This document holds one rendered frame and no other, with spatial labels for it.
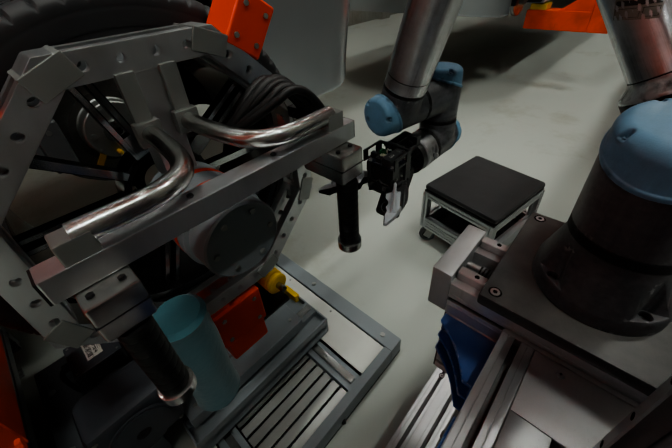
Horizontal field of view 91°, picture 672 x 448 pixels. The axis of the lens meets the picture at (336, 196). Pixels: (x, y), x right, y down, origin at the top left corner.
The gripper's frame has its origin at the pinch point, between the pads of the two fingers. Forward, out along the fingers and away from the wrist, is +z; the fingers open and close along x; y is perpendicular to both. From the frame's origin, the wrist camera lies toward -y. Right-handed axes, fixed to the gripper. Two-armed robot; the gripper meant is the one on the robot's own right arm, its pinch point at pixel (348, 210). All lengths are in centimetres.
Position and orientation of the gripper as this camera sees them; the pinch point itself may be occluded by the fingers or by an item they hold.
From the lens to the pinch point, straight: 57.7
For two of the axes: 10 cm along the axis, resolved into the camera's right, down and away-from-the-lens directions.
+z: -6.8, 4.6, -5.7
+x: 7.3, 3.6, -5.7
